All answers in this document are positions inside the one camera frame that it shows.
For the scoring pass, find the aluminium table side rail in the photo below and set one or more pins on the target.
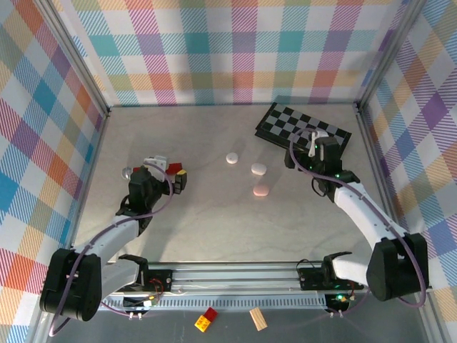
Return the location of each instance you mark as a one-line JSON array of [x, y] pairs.
[[369, 143], [93, 160]]

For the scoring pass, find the round white charging case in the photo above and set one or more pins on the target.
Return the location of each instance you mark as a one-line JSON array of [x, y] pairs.
[[232, 158]]

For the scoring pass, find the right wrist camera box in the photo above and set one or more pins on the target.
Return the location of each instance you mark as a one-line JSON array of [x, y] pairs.
[[313, 143]]

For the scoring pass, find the red toy brick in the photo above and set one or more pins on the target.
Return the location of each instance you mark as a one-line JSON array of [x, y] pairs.
[[211, 312]]

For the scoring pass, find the folded black chessboard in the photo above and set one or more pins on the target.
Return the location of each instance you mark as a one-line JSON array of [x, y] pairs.
[[285, 121]]

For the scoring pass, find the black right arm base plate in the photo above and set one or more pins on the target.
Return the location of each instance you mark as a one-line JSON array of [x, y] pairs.
[[310, 280]]

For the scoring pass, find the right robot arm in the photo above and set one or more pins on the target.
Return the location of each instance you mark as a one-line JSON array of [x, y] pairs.
[[360, 211]]

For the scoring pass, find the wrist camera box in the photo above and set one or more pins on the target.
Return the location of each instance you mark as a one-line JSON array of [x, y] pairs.
[[313, 143], [159, 162]]

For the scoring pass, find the yellow toy brick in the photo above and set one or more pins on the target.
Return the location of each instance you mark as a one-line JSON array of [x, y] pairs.
[[202, 323]]

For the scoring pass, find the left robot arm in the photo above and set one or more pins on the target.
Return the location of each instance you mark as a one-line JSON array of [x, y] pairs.
[[71, 286]]

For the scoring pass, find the pink charging case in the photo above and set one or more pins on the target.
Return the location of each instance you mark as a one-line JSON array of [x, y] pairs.
[[260, 191]]

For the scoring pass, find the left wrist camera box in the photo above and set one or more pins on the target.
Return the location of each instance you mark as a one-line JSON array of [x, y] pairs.
[[159, 162]]

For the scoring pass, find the oval white charging case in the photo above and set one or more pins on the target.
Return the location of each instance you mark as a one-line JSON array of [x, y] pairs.
[[258, 169]]

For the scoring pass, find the aluminium frame post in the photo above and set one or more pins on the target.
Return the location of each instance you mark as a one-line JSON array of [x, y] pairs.
[[75, 53], [387, 53]]

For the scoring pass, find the black controller board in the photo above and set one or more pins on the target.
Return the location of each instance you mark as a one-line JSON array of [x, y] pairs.
[[135, 303], [335, 303]]

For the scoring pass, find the aluminium mounting rail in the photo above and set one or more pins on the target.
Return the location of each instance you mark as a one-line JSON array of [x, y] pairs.
[[232, 282]]

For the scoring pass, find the wooden block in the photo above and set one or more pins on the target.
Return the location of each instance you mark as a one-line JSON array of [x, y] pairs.
[[258, 319]]

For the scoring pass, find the red test tube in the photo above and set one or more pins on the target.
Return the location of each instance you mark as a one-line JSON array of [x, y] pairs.
[[175, 166]]

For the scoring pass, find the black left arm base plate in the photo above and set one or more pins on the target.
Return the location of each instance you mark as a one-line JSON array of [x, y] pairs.
[[160, 277]]

